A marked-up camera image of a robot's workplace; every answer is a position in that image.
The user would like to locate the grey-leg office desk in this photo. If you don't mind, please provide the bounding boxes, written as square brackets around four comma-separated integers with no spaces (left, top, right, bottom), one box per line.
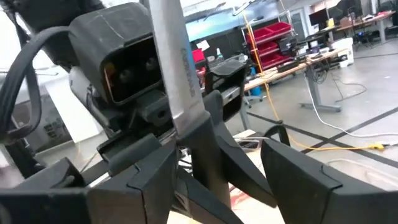
[337,11,398,44]

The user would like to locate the black left camera cable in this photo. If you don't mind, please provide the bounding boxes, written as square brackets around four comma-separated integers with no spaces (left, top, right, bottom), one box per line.
[0,26,73,144]

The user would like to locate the serrated black-handled knife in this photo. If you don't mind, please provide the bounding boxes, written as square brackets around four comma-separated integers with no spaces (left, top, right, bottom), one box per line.
[148,0,233,210]

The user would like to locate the yellow extension cable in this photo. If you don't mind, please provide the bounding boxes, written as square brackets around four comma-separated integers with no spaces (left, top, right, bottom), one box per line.
[242,12,386,152]

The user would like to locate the white cable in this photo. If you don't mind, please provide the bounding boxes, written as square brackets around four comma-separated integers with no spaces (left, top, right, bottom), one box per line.
[303,71,398,139]

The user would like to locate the red storage bins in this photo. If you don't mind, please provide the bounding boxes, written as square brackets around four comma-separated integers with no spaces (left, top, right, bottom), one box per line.
[245,21,295,72]

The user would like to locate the wooden-top workbench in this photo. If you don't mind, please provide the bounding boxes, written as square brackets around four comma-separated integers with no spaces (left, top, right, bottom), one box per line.
[243,48,349,113]

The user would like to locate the black aluminium table frame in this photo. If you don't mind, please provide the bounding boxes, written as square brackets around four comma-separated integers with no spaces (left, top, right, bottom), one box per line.
[263,123,292,147]

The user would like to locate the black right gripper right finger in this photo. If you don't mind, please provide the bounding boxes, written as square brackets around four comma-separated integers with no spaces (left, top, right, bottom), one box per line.
[260,138,373,224]

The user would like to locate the black desk monitor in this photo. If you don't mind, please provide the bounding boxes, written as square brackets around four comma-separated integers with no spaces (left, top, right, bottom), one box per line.
[308,7,330,27]

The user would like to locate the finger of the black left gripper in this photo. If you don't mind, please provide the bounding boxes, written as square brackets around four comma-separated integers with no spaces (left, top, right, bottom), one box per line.
[203,58,278,208]
[107,133,244,224]

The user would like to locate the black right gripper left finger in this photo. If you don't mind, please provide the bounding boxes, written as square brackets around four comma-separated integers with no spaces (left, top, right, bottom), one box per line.
[86,142,178,224]

